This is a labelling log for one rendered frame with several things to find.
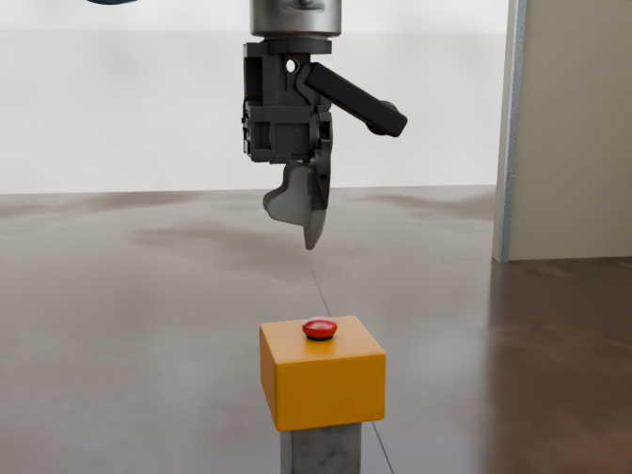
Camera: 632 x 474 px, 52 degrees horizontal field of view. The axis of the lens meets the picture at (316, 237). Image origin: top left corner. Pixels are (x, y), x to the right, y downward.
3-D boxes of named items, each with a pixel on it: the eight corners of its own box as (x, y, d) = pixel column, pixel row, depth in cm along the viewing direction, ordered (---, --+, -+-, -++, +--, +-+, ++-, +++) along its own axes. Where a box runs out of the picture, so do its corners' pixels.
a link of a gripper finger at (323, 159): (304, 204, 68) (304, 120, 66) (320, 203, 69) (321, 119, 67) (312, 213, 64) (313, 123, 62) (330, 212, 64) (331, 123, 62)
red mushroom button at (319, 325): (341, 340, 71) (341, 323, 71) (305, 344, 70) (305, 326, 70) (332, 327, 75) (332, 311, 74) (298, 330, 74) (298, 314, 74)
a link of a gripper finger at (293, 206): (265, 250, 68) (263, 163, 66) (320, 248, 70) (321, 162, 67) (269, 259, 65) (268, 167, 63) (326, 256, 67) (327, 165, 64)
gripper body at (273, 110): (243, 159, 69) (240, 41, 67) (322, 157, 71) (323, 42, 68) (251, 169, 62) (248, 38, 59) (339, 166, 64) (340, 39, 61)
